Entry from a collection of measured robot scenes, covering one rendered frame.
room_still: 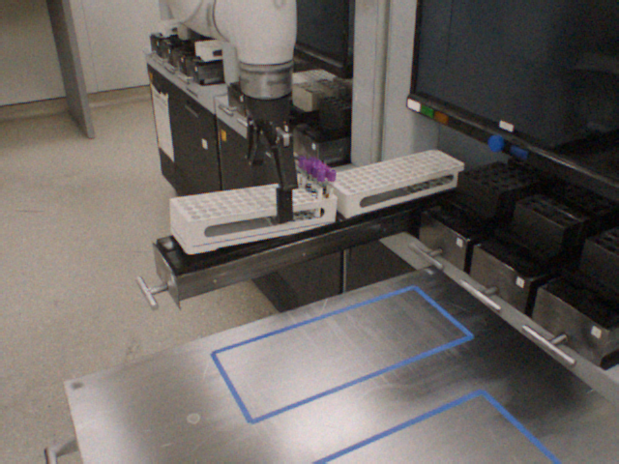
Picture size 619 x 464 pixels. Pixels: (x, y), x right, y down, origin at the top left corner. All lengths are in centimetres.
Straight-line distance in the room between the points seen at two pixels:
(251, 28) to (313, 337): 48
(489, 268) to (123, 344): 144
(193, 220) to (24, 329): 147
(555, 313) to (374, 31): 74
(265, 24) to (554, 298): 63
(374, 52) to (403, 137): 21
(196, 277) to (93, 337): 127
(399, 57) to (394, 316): 65
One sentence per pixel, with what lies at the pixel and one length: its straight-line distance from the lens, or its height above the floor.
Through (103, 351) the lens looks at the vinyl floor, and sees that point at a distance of 225.
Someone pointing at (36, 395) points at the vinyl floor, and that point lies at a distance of 216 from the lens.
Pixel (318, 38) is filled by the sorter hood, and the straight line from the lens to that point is 165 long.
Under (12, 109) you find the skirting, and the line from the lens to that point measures 463.
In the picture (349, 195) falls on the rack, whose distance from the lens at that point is 118.
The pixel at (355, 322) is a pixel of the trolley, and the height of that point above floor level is 82.
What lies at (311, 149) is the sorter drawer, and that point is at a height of 78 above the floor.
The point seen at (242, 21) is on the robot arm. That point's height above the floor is 120.
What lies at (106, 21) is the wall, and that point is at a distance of 460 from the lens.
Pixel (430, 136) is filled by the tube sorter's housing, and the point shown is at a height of 88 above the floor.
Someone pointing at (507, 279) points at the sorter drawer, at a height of 78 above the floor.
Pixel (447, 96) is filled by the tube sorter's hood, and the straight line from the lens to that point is 126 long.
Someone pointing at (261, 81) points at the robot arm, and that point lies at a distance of 102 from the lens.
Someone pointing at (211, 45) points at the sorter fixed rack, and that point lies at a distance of 237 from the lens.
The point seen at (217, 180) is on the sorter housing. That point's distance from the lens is 238.
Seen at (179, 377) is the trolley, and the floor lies 82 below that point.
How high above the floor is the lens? 139
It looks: 29 degrees down
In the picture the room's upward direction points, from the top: straight up
